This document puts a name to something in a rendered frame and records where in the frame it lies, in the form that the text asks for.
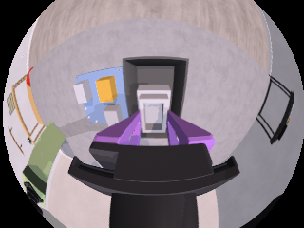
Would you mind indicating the orange block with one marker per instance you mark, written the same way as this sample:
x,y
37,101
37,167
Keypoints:
x,y
107,90

